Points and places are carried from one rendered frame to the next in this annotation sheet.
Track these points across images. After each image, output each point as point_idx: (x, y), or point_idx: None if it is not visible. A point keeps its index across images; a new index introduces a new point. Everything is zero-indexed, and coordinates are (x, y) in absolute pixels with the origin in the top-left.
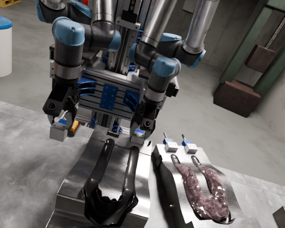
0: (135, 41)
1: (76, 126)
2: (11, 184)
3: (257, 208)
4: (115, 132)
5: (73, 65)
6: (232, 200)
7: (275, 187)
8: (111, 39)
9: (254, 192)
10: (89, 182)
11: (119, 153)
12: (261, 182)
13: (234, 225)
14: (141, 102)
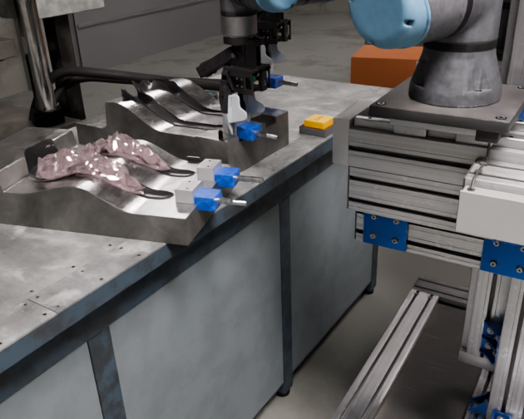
0: None
1: (314, 125)
2: None
3: None
4: (490, 360)
5: None
6: (42, 187)
7: None
8: None
9: (4, 297)
10: (176, 92)
11: (217, 119)
12: None
13: (21, 152)
14: (268, 64)
